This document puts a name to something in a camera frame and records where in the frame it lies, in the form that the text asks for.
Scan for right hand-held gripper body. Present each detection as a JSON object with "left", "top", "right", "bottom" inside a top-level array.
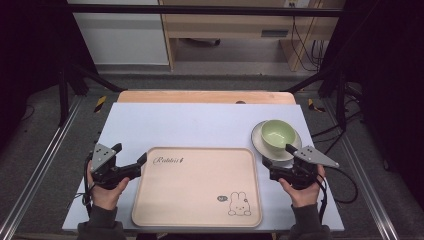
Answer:
[{"left": 270, "top": 145, "right": 340, "bottom": 191}]

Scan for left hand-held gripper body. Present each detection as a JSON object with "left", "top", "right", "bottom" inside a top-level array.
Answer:
[{"left": 89, "top": 142, "right": 142, "bottom": 191}]

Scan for green bowl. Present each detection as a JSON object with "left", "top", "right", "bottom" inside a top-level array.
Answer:
[{"left": 260, "top": 119, "right": 297, "bottom": 156}]

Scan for grey round plate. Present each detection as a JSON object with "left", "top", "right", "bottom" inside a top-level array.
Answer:
[{"left": 250, "top": 120, "right": 303, "bottom": 163}]

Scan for person's right hand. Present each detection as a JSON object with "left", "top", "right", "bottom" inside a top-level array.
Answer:
[{"left": 278, "top": 165, "right": 326, "bottom": 209}]

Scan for person's left hand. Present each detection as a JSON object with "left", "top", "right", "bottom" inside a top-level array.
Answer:
[{"left": 86, "top": 162, "right": 131, "bottom": 211}]

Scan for yellow black striped tape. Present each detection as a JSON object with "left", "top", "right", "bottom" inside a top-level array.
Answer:
[
  {"left": 93, "top": 95, "right": 108, "bottom": 114},
  {"left": 307, "top": 97, "right": 327, "bottom": 113}
]

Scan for beige tray with rabbit print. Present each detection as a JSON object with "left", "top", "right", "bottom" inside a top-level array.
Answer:
[{"left": 131, "top": 146, "right": 263, "bottom": 229}]

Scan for black metal stand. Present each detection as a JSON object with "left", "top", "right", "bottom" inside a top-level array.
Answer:
[
  {"left": 57, "top": 62, "right": 125, "bottom": 127},
  {"left": 284, "top": 65, "right": 348, "bottom": 132}
]

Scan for white cabinet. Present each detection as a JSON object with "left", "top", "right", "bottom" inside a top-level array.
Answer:
[{"left": 67, "top": 0, "right": 170, "bottom": 66}]

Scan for black curtain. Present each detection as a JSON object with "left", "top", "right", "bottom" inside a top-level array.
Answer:
[
  {"left": 322, "top": 0, "right": 424, "bottom": 201},
  {"left": 0, "top": 0, "right": 98, "bottom": 151}
]

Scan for grey label plate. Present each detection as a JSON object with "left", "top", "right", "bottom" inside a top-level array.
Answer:
[{"left": 260, "top": 29, "right": 290, "bottom": 39}]

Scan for wooden desk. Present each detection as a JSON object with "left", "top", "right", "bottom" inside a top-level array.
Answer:
[{"left": 158, "top": 0, "right": 345, "bottom": 72}]

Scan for black metal crossbar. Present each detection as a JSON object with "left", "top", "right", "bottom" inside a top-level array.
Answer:
[{"left": 66, "top": 4, "right": 344, "bottom": 18}]

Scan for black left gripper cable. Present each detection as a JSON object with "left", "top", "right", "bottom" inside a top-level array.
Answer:
[{"left": 81, "top": 155, "right": 95, "bottom": 216}]

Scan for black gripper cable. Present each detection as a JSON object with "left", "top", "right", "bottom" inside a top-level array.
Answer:
[
  {"left": 81, "top": 155, "right": 95, "bottom": 216},
  {"left": 315, "top": 165, "right": 360, "bottom": 225}
]

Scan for black floor cables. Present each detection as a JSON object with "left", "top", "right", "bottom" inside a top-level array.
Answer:
[{"left": 310, "top": 83, "right": 364, "bottom": 156}]

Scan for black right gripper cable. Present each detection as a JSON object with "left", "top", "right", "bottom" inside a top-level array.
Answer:
[{"left": 315, "top": 165, "right": 360, "bottom": 225}]

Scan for aluminium rail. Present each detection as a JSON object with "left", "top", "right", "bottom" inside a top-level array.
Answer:
[
  {"left": 323, "top": 99, "right": 402, "bottom": 240},
  {"left": 0, "top": 96, "right": 84, "bottom": 240}
]

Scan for black hanging cables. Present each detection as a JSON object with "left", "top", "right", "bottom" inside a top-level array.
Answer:
[{"left": 290, "top": 15, "right": 327, "bottom": 72}]

